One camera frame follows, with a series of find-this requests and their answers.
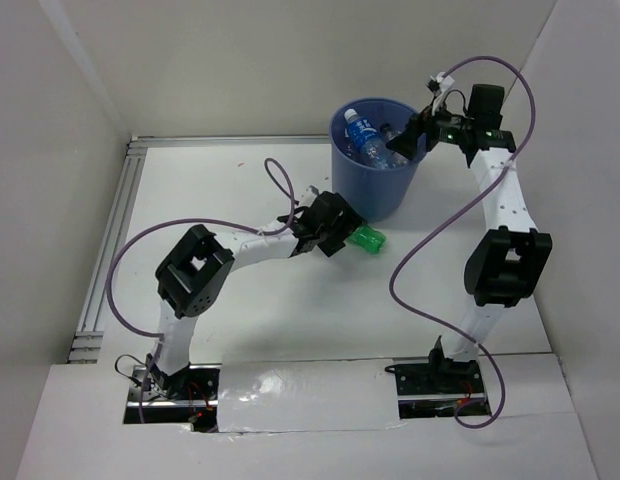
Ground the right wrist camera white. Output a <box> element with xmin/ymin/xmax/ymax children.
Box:
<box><xmin>427</xmin><ymin>72</ymin><xmax>454</xmax><ymax>113</ymax></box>

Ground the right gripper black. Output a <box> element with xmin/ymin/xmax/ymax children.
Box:
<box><xmin>387</xmin><ymin>94</ymin><xmax>475</xmax><ymax>160</ymax></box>

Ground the green plastic bottle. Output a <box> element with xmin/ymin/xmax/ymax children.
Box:
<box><xmin>347</xmin><ymin>224</ymin><xmax>386</xmax><ymax>255</ymax></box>

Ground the purple cable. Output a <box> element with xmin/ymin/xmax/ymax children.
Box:
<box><xmin>388</xmin><ymin>54</ymin><xmax>536</xmax><ymax>430</ymax></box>
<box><xmin>104</xmin><ymin>157</ymin><xmax>311</xmax><ymax>426</ymax></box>

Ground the large bottle blue label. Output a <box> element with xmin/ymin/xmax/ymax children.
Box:
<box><xmin>344</xmin><ymin>108</ymin><xmax>392</xmax><ymax>170</ymax></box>

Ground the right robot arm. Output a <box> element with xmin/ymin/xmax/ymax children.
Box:
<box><xmin>387</xmin><ymin>84</ymin><xmax>553</xmax><ymax>392</ymax></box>

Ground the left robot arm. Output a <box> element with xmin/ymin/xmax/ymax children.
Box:
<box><xmin>147</xmin><ymin>191</ymin><xmax>365</xmax><ymax>399</ymax></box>

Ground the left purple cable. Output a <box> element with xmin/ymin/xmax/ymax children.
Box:
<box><xmin>104</xmin><ymin>157</ymin><xmax>311</xmax><ymax>426</ymax></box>

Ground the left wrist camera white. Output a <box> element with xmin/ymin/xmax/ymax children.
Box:
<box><xmin>299</xmin><ymin>185</ymin><xmax>320</xmax><ymax>204</ymax></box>

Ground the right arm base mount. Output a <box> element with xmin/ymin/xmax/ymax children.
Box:
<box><xmin>384</xmin><ymin>360</ymin><xmax>491</xmax><ymax>420</ymax></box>

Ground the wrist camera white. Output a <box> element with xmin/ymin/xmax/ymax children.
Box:
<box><xmin>299</xmin><ymin>185</ymin><xmax>320</xmax><ymax>204</ymax></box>
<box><xmin>427</xmin><ymin>72</ymin><xmax>454</xmax><ymax>113</ymax></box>

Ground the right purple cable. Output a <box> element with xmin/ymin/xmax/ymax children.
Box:
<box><xmin>388</xmin><ymin>54</ymin><xmax>536</xmax><ymax>430</ymax></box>

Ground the small bottle black label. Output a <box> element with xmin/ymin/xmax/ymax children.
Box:
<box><xmin>378</xmin><ymin>122</ymin><xmax>411</xmax><ymax>168</ymax></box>

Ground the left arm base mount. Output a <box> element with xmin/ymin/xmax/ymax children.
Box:
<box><xmin>113</xmin><ymin>354</ymin><xmax>220</xmax><ymax>433</ymax></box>

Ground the blue plastic bin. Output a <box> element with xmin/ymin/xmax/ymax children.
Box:
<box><xmin>329</xmin><ymin>97</ymin><xmax>427</xmax><ymax>223</ymax></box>

